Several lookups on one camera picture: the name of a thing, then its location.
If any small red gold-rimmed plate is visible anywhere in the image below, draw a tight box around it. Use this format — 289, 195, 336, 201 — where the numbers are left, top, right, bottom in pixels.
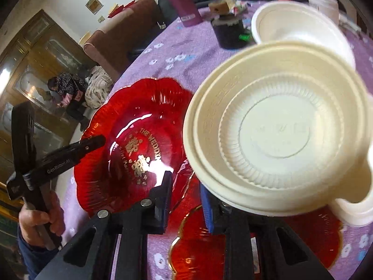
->
168, 176, 344, 280

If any cream plastic bowl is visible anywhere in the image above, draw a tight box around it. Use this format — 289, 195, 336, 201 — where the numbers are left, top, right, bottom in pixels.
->
183, 41, 372, 216

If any large red flower plate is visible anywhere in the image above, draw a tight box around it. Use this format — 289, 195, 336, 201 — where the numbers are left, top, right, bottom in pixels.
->
74, 78, 193, 216

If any white foam bowl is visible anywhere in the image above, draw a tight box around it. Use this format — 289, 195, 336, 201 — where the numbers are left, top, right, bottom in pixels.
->
251, 1, 356, 68

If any person's left hand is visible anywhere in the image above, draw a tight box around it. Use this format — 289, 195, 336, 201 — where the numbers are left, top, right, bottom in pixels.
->
18, 190, 65, 249

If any person in dark clothes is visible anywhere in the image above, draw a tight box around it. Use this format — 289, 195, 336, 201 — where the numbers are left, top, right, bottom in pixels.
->
47, 72, 89, 132

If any wooden glass cabinet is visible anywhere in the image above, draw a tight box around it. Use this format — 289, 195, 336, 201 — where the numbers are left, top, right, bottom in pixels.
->
1, 11, 95, 185

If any brown upholstered chair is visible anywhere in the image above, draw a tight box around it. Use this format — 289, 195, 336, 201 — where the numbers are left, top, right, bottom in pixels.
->
83, 0, 161, 81

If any purple floral tablecloth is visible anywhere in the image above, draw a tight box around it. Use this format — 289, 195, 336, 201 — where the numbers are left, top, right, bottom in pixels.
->
62, 8, 372, 279

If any black jar with lid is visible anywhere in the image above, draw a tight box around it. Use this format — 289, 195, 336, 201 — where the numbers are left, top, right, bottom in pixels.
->
211, 14, 247, 50

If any white plastic jar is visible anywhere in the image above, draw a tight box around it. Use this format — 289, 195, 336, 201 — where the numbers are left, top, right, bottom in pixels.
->
308, 0, 339, 25

